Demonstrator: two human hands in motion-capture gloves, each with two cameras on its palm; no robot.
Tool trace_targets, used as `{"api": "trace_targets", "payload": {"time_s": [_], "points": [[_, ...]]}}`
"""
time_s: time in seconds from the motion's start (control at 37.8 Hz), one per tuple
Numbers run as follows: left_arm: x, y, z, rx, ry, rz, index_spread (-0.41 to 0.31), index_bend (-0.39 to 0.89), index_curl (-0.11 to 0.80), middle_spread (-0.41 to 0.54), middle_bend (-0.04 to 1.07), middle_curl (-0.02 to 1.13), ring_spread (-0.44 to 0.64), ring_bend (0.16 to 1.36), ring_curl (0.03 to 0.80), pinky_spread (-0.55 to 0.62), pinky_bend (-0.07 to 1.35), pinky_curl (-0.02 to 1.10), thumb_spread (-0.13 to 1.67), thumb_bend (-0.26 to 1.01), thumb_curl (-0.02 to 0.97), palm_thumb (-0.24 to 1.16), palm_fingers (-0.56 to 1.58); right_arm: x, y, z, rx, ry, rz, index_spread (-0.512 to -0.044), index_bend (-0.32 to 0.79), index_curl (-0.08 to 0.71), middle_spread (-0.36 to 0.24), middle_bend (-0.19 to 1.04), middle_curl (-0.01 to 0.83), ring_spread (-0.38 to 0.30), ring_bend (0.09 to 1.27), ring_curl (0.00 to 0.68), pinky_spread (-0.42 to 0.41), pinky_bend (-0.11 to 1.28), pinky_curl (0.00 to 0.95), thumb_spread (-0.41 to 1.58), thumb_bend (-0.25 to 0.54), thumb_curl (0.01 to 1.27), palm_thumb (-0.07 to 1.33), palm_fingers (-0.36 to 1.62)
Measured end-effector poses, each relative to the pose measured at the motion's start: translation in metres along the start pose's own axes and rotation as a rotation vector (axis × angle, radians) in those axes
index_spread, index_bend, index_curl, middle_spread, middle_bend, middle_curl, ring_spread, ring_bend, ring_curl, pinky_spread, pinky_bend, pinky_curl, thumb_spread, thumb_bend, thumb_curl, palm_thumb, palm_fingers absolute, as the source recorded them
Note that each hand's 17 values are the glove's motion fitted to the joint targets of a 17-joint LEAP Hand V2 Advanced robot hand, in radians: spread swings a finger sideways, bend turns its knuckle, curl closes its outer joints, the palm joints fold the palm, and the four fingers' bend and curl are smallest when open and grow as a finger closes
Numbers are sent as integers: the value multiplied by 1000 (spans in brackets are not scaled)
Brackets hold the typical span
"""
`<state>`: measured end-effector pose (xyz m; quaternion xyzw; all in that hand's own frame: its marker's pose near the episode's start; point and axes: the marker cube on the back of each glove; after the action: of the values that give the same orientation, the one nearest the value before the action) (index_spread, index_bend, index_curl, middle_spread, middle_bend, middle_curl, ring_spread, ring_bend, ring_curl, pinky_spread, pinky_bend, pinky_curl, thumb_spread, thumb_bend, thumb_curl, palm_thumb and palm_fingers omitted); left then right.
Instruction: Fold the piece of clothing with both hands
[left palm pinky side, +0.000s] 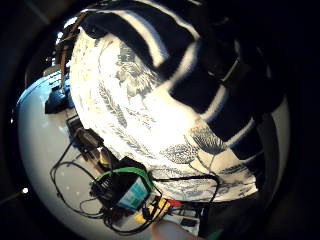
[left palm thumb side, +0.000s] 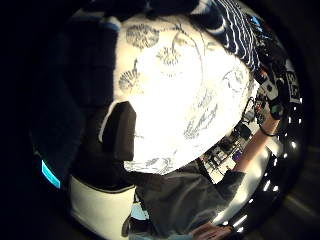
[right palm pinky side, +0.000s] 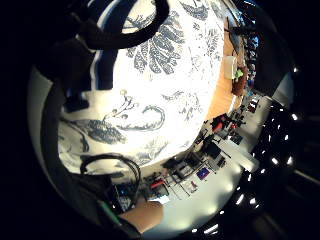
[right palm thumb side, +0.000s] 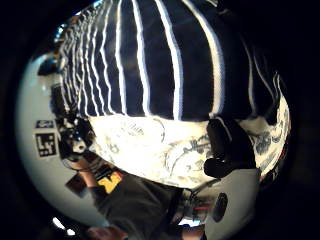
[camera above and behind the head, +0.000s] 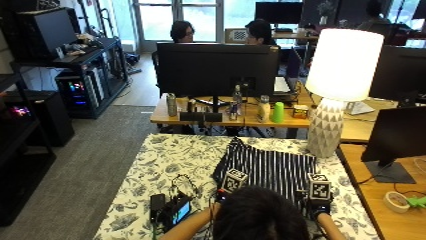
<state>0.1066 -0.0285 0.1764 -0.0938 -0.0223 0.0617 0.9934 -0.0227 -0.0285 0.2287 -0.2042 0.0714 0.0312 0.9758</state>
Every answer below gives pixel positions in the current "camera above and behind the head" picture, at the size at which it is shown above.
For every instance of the person's left hand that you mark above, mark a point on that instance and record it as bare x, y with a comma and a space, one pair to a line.
220, 196

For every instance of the person's right hand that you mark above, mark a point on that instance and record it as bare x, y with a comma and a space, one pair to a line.
320, 206

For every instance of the white marker cube left glove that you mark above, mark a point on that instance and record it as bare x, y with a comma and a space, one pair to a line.
233, 180

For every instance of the white marker cube glove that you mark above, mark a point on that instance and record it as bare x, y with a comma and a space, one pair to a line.
233, 180
320, 186

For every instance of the white marker cube right glove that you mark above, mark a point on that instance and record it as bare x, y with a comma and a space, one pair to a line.
320, 186

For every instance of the the person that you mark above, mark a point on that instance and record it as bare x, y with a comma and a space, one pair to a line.
260, 216

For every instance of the black white striped cloth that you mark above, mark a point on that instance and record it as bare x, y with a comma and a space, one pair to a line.
268, 166

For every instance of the black power pack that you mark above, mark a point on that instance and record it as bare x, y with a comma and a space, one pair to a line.
156, 204

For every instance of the wooden side desk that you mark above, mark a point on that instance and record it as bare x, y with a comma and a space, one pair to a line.
390, 196

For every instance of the floral blue white tablecloth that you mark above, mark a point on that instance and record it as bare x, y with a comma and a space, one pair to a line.
151, 173

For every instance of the roll of beige tape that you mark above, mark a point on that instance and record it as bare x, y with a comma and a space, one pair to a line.
396, 202

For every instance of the green plastic tool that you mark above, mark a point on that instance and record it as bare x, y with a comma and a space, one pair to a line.
417, 202

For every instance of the black flat box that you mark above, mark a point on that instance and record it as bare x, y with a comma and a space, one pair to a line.
200, 116

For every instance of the black monitor on grey stand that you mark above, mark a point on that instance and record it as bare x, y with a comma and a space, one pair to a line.
396, 140

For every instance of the white bottle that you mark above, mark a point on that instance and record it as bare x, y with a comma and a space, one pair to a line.
264, 109

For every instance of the green plastic cup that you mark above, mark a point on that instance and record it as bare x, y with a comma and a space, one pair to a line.
278, 112

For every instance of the small yellow box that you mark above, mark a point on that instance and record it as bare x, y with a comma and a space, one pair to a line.
300, 111

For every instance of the grey metal can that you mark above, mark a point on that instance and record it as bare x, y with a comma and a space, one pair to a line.
171, 104

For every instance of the clear bottle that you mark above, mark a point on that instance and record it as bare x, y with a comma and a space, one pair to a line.
237, 95

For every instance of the large black monitor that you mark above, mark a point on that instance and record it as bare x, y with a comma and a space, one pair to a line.
217, 70

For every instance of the white table lamp patterned base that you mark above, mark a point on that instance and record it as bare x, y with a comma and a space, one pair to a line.
340, 76

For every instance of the computer tower with coloured lights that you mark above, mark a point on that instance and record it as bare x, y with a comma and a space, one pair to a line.
81, 90

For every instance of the black shelf rack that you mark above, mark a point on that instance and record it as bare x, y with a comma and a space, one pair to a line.
95, 73

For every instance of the black low shelf unit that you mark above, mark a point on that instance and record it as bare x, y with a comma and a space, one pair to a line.
20, 156

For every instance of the checkerboard calibration board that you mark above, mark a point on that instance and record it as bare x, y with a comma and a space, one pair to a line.
236, 35

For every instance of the black distant monitor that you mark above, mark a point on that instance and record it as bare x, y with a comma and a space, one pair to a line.
278, 12

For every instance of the large black case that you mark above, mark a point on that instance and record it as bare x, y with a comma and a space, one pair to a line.
42, 31

